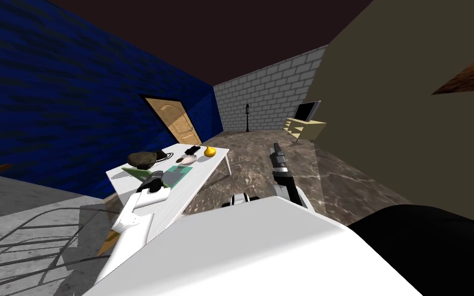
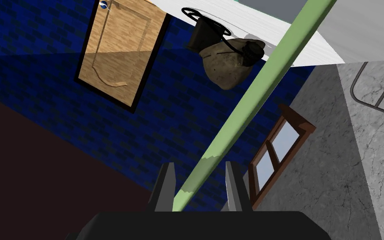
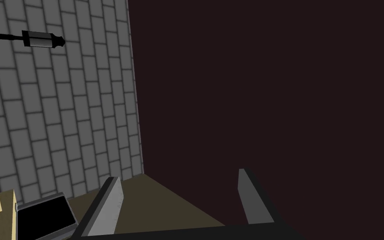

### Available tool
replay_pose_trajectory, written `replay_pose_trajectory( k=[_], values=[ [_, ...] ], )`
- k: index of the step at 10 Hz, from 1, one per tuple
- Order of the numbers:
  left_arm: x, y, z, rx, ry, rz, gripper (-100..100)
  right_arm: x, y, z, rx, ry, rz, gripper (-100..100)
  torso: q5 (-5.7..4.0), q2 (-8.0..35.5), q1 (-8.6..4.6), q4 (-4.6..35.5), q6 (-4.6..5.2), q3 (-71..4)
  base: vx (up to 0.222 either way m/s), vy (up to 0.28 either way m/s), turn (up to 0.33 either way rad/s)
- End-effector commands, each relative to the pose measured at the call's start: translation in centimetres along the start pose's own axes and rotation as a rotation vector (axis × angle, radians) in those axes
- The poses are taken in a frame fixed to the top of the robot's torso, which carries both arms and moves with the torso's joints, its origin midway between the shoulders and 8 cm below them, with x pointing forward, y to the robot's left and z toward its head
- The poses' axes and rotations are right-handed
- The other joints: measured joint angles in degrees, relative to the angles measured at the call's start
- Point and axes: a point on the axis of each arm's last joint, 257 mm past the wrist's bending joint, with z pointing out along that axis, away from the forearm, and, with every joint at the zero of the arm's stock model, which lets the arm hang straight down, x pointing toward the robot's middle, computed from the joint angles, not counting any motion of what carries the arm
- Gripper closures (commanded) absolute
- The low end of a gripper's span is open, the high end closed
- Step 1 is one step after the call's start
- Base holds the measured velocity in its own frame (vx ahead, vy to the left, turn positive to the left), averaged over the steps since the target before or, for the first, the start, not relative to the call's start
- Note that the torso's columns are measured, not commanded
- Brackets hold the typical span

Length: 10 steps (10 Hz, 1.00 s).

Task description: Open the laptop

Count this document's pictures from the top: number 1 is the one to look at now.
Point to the yellow gourd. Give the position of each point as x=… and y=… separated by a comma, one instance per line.
x=209, y=152

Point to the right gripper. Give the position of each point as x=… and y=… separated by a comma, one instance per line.
x=278, y=159

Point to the light wooden door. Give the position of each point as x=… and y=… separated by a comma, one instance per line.
x=177, y=121

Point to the green book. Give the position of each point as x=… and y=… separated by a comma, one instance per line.
x=136, y=172

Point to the pale yellow cabinet with television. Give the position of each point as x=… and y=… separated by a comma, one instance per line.
x=305, y=125

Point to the white plate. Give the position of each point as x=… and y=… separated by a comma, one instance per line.
x=188, y=160

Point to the dark brown bowl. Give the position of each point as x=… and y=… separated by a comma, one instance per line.
x=142, y=159

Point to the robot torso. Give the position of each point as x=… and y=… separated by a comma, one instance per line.
x=237, y=255

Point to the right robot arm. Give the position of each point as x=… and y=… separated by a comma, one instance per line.
x=426, y=250

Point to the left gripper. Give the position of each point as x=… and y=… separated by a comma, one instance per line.
x=156, y=179

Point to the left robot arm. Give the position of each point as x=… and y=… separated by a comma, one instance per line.
x=132, y=224

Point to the white table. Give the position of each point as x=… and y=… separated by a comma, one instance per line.
x=198, y=174

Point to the small black object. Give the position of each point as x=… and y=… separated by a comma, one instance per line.
x=192, y=150

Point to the black floor lamp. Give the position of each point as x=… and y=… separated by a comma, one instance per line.
x=247, y=119

